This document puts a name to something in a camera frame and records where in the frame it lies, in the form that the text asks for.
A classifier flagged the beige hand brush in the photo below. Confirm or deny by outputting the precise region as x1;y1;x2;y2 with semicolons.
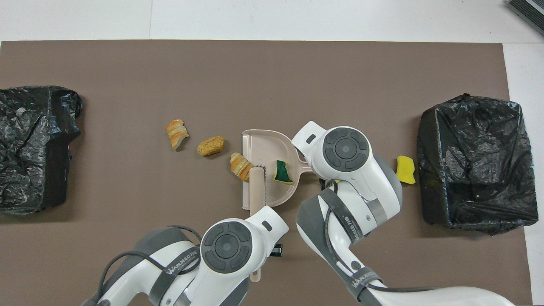
249;166;267;282

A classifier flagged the yellow green sponge piece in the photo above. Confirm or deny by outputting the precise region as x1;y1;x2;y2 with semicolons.
273;160;295;185

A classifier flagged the orange striped bread piece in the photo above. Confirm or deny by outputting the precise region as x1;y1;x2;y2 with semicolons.
230;152;254;182
166;119;190;151

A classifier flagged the beige plastic dustpan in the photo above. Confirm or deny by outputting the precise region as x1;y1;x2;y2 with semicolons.
241;129;315;211

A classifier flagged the brown peanut-shaped bread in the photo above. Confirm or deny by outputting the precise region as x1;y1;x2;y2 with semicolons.
197;136;225;157

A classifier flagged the black bag-lined trash bin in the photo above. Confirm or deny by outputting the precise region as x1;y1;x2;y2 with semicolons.
416;93;539;236
0;86;83;215

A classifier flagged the brown table mat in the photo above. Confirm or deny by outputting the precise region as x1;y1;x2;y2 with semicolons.
0;40;533;306

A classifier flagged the grey ribbed device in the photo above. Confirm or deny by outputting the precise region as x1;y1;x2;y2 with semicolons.
507;0;544;37

